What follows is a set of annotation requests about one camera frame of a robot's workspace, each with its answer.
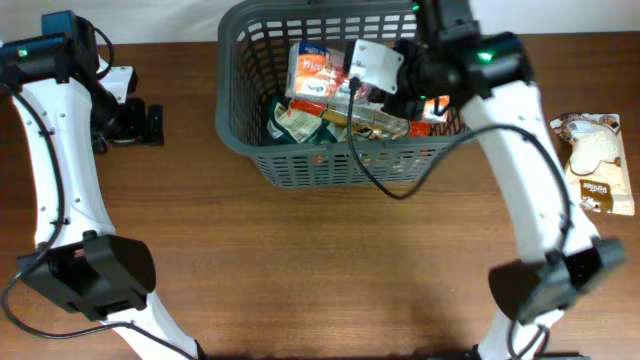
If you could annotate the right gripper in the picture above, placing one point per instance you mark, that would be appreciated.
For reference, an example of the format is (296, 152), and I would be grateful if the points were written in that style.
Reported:
(400, 107)

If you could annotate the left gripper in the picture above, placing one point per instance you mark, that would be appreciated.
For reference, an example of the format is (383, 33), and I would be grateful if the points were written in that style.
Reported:
(136, 128)

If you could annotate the orange spaghetti packet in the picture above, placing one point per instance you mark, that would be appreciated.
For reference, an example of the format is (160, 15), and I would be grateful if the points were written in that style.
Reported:
(369, 120)

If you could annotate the Kleenex tissue multipack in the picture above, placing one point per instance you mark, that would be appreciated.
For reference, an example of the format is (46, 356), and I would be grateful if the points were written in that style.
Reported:
(316, 73)

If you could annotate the green food pouch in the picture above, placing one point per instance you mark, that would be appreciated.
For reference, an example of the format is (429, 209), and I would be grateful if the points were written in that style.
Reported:
(287, 126)

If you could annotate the beige Pantree rice bag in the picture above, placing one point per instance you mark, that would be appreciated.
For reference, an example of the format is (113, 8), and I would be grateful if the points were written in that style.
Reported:
(596, 170)

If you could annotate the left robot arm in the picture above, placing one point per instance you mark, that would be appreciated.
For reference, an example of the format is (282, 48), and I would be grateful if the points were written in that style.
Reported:
(74, 105)

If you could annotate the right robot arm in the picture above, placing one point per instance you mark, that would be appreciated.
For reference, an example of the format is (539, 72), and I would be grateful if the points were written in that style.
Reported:
(491, 85)

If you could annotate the grey plastic basket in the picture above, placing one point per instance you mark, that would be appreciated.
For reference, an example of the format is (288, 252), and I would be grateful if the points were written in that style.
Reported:
(255, 39)

